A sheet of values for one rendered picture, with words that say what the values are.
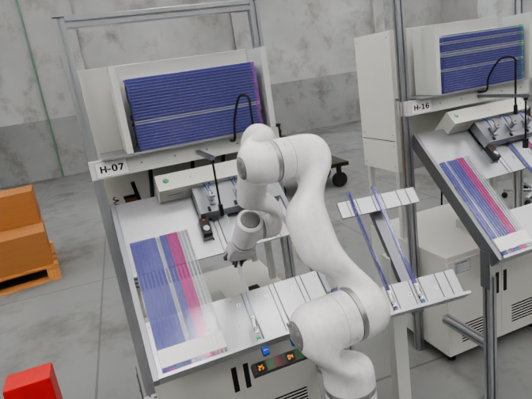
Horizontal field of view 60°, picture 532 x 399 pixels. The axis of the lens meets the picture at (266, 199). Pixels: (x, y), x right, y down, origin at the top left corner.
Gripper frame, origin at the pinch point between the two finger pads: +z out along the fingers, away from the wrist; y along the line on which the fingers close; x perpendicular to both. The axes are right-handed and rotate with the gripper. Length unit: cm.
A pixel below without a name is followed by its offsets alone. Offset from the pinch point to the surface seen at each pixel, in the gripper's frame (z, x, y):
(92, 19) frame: -39, -86, 39
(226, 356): 3.9, 31.5, 10.8
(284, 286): 5.5, 11.1, -16.2
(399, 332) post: 24, 34, -65
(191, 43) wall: 583, -803, -151
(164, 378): 4.4, 33.7, 31.9
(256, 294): 5.7, 11.7, -5.2
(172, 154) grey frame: -5, -47, 16
